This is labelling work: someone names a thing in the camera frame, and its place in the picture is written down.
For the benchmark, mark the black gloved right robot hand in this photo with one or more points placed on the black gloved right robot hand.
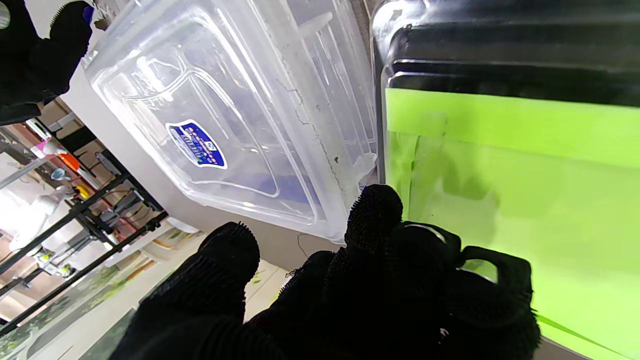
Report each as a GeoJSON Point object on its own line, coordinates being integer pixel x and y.
{"type": "Point", "coordinates": [30, 65]}

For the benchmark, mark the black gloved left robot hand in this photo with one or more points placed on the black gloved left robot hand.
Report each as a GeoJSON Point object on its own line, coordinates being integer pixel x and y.
{"type": "Point", "coordinates": [360, 300]}

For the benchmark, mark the clear lid with green sticker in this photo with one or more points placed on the clear lid with green sticker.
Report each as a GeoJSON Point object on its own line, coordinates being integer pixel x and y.
{"type": "Point", "coordinates": [550, 200]}

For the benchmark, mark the clear container with blue clips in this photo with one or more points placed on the clear container with blue clips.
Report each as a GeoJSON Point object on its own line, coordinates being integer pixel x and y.
{"type": "Point", "coordinates": [345, 75]}

